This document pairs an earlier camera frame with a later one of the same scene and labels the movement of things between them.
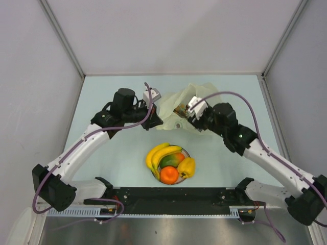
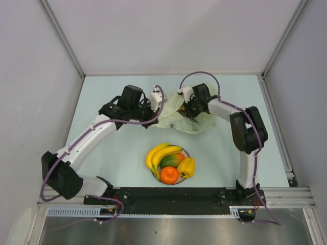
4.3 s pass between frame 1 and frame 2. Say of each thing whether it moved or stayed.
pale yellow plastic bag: stayed
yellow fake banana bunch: stayed
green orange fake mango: stayed
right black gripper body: moved
